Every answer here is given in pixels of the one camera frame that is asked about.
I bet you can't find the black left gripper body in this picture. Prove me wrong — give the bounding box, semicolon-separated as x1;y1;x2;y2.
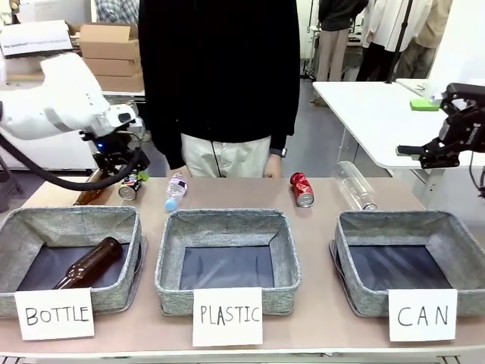
92;130;140;159

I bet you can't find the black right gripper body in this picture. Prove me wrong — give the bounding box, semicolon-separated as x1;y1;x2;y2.
439;108;485;153

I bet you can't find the black pepsi can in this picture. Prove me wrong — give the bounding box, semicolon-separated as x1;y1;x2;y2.
117;172;147;201

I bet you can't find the person's right forearm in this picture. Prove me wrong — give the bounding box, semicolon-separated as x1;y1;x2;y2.
140;86;187;171

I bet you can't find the person's left forearm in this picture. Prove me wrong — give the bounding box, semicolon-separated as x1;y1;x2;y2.
269;83;302;151

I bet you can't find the grey fabric basket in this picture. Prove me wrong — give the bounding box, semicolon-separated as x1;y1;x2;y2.
0;206;144;319
154;208;303;316
328;210;476;318

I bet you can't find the crushed red soda can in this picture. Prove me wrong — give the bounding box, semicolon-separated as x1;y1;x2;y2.
289;171;316;209

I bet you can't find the white paper label can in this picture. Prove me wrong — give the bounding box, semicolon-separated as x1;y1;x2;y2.
386;288;458;343

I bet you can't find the person's left hand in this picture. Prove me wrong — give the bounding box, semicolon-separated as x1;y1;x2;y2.
262;153;284;179

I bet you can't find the brown glass bottle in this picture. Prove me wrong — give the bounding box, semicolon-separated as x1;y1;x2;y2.
73;168;123;207
52;236;130;290

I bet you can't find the green sponge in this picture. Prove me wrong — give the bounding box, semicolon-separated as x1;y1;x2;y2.
410;99;440;112

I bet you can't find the small blue-capped plastic bottle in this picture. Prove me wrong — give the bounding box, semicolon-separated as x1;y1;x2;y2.
163;172;189;212

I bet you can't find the flat brown cardboard box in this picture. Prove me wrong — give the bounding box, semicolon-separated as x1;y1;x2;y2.
94;74;146;93

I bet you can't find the bystander in tan clothes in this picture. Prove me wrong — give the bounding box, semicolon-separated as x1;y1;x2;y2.
396;0;454;80

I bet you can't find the closed brown cardboard box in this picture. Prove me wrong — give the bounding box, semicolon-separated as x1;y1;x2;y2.
81;56;143;78

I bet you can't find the white side table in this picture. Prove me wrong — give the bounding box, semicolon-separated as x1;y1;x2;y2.
311;78;485;213

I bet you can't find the black stand pole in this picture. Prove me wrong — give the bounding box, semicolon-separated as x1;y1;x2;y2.
383;0;415;85

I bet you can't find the large clear plastic bottle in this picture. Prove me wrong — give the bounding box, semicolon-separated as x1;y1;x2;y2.
334;160;379;212

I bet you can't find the bystander in white shirt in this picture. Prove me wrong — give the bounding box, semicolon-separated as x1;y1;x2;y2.
355;0;418;83

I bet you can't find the open brown cardboard box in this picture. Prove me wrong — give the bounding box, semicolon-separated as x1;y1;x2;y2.
77;22;142;61

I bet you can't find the person in black sweater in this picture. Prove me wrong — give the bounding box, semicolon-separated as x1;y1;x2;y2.
137;0;302;179

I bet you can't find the white printed cardboard box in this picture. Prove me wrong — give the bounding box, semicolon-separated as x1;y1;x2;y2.
0;19;74;60

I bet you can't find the bystander in khaki trousers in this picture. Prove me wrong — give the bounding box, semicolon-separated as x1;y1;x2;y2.
315;0;369;83

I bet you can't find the bystander in plaid shirt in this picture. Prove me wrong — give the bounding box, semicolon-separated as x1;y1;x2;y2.
94;0;141;24

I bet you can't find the white paper label bottle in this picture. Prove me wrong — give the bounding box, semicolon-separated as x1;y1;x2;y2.
14;287;96;341

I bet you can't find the white paper label plastic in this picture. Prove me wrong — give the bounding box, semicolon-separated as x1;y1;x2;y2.
191;287;264;348

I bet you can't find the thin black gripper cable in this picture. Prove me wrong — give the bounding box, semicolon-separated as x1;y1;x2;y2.
468;150;485;199

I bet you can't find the black corrugated cable hose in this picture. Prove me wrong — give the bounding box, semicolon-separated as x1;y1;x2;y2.
0;132;139;192

